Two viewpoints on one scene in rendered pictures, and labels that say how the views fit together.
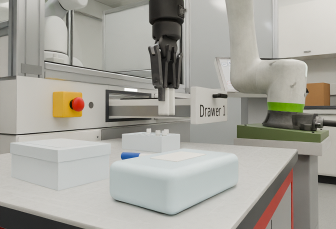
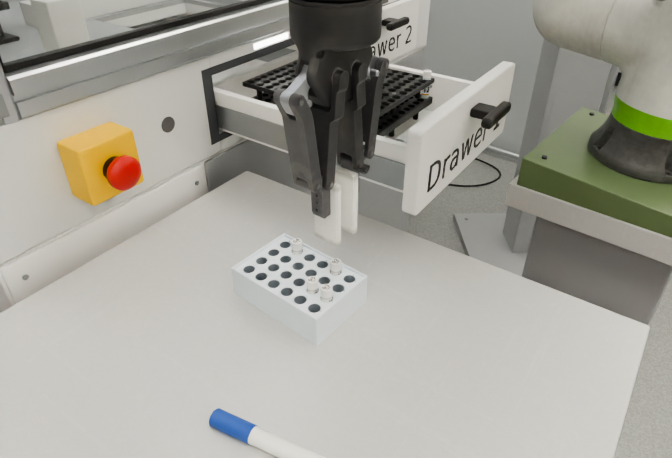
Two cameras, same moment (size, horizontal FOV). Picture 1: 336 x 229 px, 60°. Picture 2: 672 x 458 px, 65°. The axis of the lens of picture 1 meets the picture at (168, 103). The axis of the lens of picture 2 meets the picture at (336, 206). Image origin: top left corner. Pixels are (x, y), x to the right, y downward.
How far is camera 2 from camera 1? 44 cm
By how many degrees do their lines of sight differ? 35
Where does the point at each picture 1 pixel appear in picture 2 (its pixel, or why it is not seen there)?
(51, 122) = (73, 207)
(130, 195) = not seen: outside the picture
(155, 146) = (304, 328)
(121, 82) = (243, 34)
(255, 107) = not seen: outside the picture
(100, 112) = (195, 129)
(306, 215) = not seen: hidden behind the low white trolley
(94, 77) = (164, 52)
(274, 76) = (658, 42)
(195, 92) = (420, 148)
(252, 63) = not seen: outside the picture
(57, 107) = (75, 182)
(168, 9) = not seen: outside the picture
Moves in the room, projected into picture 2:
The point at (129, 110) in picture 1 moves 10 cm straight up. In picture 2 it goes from (262, 130) to (256, 59)
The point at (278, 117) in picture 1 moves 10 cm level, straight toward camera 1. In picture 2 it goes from (633, 147) to (631, 180)
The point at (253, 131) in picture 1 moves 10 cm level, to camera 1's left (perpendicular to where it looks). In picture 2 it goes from (558, 183) to (487, 179)
